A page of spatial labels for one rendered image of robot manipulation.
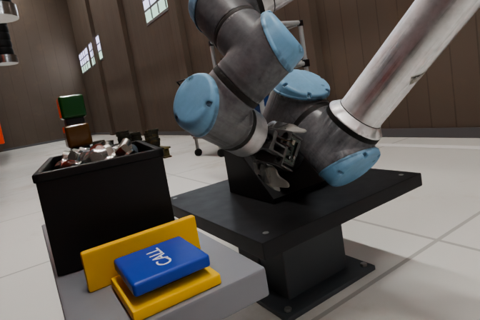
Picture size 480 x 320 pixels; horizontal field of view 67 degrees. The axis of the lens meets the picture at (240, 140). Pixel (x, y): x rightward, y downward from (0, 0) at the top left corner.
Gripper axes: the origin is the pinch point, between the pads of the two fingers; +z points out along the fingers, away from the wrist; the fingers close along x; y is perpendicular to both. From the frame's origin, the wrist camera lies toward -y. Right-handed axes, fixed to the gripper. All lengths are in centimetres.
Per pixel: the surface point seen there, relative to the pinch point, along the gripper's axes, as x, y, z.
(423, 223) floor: 0, 17, 88
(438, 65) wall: 135, -21, 225
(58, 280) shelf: -26, 6, -49
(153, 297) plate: -21, 20, -50
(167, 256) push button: -18, 18, -48
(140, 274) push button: -20, 19, -51
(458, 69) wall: 130, -6, 222
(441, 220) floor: 4, 23, 92
